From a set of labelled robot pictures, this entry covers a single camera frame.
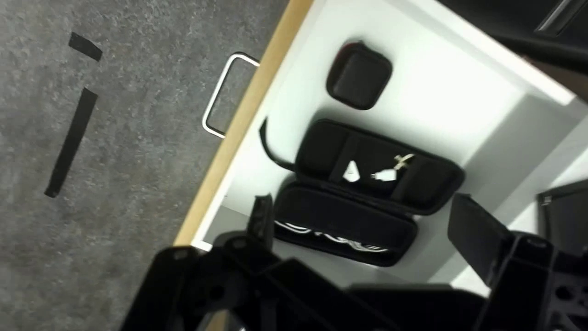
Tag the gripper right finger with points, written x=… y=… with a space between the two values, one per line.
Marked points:
x=528 y=276

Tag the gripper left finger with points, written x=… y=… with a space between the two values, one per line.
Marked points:
x=257 y=285

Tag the white drawer with wooden front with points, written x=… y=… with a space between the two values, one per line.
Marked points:
x=441 y=101

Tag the black oven door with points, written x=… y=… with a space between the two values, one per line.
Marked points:
x=500 y=20

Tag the black flat device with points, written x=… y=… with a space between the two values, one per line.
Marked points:
x=567 y=220

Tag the open oblong black zip case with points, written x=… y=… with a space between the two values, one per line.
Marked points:
x=349 y=220

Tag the small white plastic piece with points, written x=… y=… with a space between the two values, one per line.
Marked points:
x=351 y=173

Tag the white plug adapter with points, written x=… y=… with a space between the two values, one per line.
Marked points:
x=387 y=174

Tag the small square black zip case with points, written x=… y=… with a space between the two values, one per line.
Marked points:
x=358 y=78

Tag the long black tape strip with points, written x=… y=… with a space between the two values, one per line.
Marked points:
x=73 y=138

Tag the short black tape strip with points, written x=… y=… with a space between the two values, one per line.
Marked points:
x=85 y=46

